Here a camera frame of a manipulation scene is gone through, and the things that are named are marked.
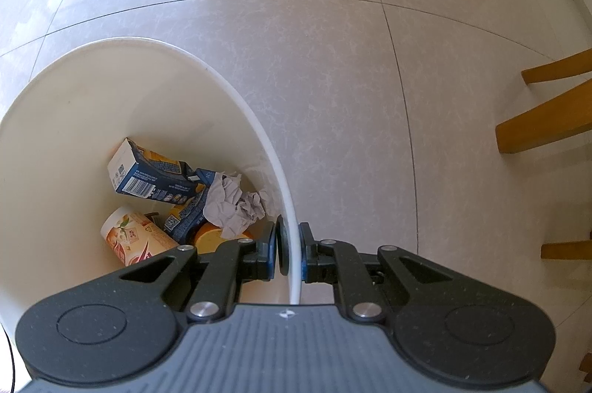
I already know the white plastic bucket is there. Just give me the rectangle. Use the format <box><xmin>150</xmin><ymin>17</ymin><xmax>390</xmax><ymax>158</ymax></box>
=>
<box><xmin>0</xmin><ymin>37</ymin><xmax>304</xmax><ymax>329</ymax></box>

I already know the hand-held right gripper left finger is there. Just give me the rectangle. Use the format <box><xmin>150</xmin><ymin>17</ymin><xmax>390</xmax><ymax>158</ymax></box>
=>
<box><xmin>119</xmin><ymin>223</ymin><xmax>277</xmax><ymax>324</ymax></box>

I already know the printed paper cup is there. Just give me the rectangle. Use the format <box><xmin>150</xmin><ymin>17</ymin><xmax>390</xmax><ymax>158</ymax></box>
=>
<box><xmin>101</xmin><ymin>206</ymin><xmax>181</xmax><ymax>268</ymax></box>

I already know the crumpled grey paper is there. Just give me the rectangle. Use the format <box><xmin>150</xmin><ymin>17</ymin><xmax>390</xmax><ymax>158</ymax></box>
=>
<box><xmin>202</xmin><ymin>172</ymin><xmax>276</xmax><ymax>238</ymax></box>

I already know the orange round container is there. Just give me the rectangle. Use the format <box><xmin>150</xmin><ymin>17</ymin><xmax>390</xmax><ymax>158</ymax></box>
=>
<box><xmin>194</xmin><ymin>222</ymin><xmax>254</xmax><ymax>255</ymax></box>

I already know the blue crumpled wrapper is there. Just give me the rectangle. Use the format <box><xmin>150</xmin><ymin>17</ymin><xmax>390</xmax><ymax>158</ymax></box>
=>
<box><xmin>164</xmin><ymin>168</ymin><xmax>219</xmax><ymax>242</ymax></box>

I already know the wooden chair leg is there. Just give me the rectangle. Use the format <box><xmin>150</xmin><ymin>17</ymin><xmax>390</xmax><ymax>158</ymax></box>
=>
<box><xmin>541</xmin><ymin>239</ymin><xmax>592</xmax><ymax>261</ymax></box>
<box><xmin>496</xmin><ymin>79</ymin><xmax>592</xmax><ymax>154</ymax></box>
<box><xmin>521</xmin><ymin>47</ymin><xmax>592</xmax><ymax>85</ymax></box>

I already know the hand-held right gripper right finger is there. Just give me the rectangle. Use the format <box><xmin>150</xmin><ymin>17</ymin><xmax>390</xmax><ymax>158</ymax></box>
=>
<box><xmin>299</xmin><ymin>223</ymin><xmax>454</xmax><ymax>323</ymax></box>

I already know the blue drink carton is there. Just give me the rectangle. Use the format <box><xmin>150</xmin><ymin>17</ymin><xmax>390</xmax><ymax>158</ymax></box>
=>
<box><xmin>107</xmin><ymin>137</ymin><xmax>205</xmax><ymax>202</ymax></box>

